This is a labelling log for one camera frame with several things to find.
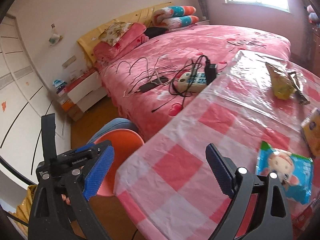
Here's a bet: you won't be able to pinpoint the yellow green snack bag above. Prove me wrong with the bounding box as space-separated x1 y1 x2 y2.
265 62 296 100

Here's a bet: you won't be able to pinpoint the yellow blue bread wrapper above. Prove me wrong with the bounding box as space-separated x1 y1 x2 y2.
301 108 320 157

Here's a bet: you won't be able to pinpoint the dark coffee sachet wrapper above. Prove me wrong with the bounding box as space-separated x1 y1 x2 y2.
288 71 310 105

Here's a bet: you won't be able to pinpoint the person's left hand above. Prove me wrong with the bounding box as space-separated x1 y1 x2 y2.
61 194 71 205

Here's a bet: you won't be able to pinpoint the blue cartoon sheep snack bag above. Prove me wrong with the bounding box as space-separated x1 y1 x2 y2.
255 141 314 205

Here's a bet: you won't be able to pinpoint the yellow jacket sleeve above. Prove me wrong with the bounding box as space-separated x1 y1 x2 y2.
13 185 37 224

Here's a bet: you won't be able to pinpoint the white wardrobe doors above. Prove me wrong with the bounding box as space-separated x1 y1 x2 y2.
0 16 66 183

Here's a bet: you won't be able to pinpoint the white bedside drawer unit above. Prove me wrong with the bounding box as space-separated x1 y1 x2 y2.
57 68 107 121

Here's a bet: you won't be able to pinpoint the red white checkered tablecloth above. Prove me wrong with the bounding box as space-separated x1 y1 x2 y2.
114 50 319 239

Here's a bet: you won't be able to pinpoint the black phone on bed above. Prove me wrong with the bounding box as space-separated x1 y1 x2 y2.
138 76 169 93

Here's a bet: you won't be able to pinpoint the floral pillow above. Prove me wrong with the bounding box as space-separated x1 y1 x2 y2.
98 21 133 47

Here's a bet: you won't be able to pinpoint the white power strip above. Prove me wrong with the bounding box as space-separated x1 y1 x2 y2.
176 72 207 93

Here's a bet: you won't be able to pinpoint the black power adapter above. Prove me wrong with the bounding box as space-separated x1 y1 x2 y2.
204 60 217 85

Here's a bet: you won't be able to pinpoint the black garment on bed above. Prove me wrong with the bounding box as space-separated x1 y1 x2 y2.
144 27 168 39

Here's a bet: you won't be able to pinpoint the yellow wooden headboard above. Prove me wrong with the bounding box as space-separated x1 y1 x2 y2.
76 2 175 65

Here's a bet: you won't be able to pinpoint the orange blue rolled pillow upper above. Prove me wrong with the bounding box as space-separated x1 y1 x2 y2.
152 6 196 25

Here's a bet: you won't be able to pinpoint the brown wooden cabinet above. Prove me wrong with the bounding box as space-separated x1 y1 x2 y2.
306 23 319 77

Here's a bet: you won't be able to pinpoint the folded blankets on cabinet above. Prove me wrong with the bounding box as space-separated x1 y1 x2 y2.
307 5 320 25

